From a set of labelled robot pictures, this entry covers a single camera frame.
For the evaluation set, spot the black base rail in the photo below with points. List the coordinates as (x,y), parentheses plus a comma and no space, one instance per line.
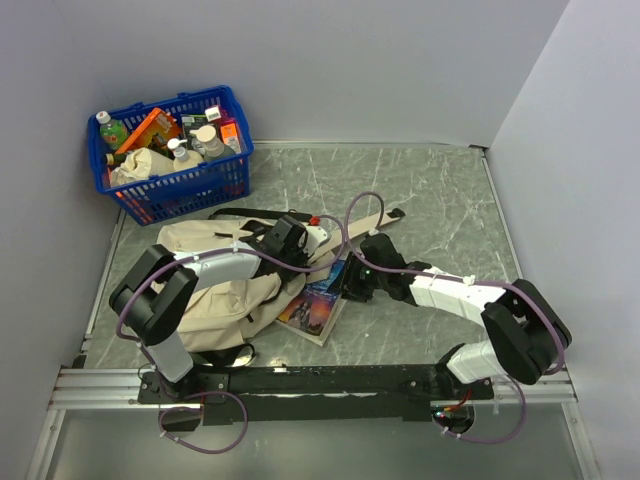
(297,393)

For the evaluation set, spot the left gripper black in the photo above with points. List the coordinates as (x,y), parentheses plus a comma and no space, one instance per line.
(304,259)

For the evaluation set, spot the pink orange carton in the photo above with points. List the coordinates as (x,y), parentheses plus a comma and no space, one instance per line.
(229,132)

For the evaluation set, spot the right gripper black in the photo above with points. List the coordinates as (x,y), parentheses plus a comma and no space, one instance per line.
(351,288)

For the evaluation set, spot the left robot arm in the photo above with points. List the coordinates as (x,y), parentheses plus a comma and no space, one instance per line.
(206,287)

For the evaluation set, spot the beige cloth pouch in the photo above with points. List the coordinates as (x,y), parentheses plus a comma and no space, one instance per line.
(140,165)

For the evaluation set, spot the green soda bottle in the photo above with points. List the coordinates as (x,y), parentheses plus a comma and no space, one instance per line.
(114,132)

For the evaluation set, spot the blue Jane Eyre book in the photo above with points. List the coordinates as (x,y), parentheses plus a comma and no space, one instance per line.
(314,312)

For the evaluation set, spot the cream canvas backpack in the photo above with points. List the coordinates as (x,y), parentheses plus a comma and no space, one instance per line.
(228,314)

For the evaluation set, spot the orange snack box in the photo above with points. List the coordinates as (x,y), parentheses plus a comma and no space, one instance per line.
(157,128)

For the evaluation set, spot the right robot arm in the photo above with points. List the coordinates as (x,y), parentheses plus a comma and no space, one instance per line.
(526,339)

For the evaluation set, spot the grey pump bottle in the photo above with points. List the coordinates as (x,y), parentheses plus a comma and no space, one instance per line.
(214,147)

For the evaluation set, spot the cream lotion bottle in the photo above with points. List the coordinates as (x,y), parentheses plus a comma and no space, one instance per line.
(184,158)

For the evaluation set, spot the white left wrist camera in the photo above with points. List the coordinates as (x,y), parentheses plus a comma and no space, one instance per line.
(315,236)

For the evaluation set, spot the black product box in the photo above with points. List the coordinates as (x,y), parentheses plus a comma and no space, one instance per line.
(191,122)

